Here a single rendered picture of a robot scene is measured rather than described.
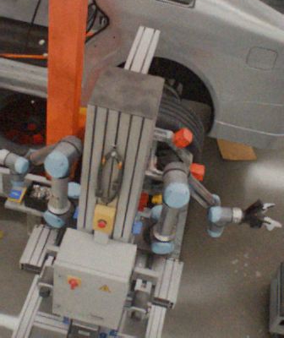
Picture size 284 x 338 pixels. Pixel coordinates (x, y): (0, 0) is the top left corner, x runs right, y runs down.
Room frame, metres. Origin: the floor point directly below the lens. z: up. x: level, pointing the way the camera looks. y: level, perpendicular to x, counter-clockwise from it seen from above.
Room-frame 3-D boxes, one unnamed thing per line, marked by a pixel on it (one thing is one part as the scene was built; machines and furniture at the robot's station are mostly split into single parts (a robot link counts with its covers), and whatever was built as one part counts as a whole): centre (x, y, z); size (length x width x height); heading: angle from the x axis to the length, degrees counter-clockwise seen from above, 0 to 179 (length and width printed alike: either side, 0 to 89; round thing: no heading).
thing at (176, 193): (1.77, -0.19, 1.19); 0.15 x 0.12 x 0.55; 10
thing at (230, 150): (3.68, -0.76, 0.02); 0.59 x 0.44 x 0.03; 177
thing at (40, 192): (2.25, 0.57, 0.52); 0.20 x 0.14 x 0.13; 82
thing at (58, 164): (1.81, 0.37, 1.19); 0.15 x 0.12 x 0.55; 162
